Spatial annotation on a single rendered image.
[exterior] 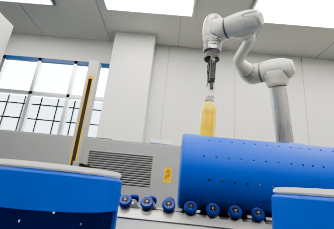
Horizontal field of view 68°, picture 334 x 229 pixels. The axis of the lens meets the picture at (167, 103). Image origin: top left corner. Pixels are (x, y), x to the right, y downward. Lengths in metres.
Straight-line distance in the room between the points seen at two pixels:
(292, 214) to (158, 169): 2.11
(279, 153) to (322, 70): 4.12
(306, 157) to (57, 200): 0.81
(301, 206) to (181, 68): 3.90
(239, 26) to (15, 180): 1.03
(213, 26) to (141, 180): 1.73
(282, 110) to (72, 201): 1.38
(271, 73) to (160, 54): 2.98
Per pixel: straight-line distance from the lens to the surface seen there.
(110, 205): 0.55
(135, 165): 2.57
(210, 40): 1.24
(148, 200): 0.91
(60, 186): 0.49
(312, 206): 0.50
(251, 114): 4.21
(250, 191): 0.93
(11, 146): 3.02
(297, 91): 4.66
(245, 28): 1.22
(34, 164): 0.50
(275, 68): 1.67
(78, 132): 1.44
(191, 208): 0.91
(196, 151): 0.90
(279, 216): 0.56
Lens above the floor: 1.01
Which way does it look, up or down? 19 degrees up
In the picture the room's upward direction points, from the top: 6 degrees clockwise
